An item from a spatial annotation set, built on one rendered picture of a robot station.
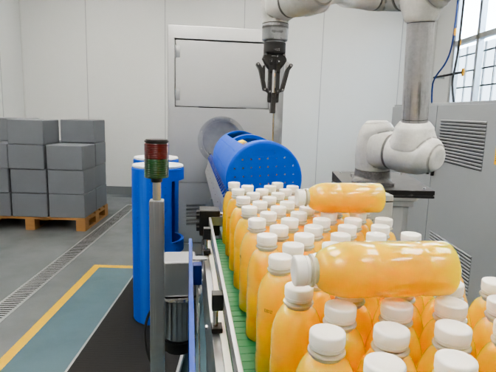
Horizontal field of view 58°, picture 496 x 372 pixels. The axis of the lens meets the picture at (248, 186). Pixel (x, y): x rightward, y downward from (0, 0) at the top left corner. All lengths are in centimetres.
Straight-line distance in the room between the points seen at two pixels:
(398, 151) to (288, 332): 136
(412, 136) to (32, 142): 418
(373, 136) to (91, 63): 569
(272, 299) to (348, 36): 641
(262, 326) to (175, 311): 80
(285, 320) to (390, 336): 16
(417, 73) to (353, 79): 513
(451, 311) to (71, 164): 472
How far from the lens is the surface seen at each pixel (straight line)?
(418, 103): 186
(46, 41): 744
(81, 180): 511
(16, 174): 538
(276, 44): 156
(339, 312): 56
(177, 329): 155
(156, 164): 116
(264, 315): 75
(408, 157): 186
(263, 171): 163
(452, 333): 56
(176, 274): 147
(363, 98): 699
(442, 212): 358
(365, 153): 199
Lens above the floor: 134
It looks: 9 degrees down
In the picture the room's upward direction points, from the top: 2 degrees clockwise
